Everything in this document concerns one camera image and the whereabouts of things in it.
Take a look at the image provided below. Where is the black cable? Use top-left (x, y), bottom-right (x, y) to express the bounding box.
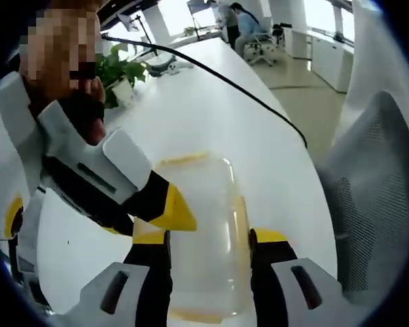
top-left (100, 33), bottom-right (309, 149)

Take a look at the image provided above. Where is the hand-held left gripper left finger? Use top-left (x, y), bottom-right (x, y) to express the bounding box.
top-left (52, 228), bottom-right (174, 327)

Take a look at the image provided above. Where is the white cabinet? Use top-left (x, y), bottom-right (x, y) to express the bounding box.
top-left (282, 26), bottom-right (356, 93)

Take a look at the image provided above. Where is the white swivel chair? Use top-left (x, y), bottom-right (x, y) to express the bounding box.
top-left (243, 31), bottom-right (281, 67)

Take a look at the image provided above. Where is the potted green plant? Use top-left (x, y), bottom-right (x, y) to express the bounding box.
top-left (94, 42), bottom-right (151, 110)

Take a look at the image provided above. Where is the person's right hand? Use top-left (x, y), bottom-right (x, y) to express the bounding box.
top-left (70, 77), bottom-right (107, 146)

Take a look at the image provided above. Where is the grey white plush toy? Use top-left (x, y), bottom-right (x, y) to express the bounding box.
top-left (149, 55), bottom-right (196, 76)

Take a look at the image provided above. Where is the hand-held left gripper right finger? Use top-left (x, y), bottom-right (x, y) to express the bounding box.
top-left (248, 227), bottom-right (362, 327)

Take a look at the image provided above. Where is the grey mesh office chair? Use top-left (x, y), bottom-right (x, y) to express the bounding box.
top-left (316, 89), bottom-right (409, 305)

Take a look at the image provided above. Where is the clear container with yellow buckles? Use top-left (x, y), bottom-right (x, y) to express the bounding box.
top-left (132, 151), bottom-right (252, 325)

